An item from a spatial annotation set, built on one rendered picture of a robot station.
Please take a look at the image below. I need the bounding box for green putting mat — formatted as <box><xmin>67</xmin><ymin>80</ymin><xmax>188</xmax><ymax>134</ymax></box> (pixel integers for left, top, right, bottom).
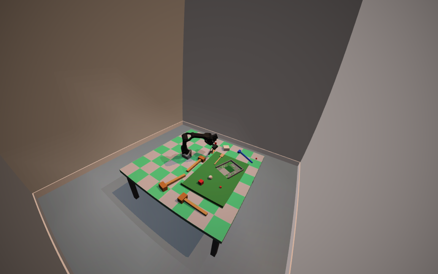
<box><xmin>183</xmin><ymin>151</ymin><xmax>249</xmax><ymax>206</ymax></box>

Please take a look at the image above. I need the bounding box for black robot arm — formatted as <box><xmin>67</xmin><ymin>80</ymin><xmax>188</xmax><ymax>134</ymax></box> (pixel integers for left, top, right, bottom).
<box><xmin>181</xmin><ymin>132</ymin><xmax>218</xmax><ymax>155</ymax></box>

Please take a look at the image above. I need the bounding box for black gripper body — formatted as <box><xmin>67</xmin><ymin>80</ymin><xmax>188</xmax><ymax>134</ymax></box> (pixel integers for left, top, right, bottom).
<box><xmin>205</xmin><ymin>140</ymin><xmax>218</xmax><ymax>150</ymax></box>

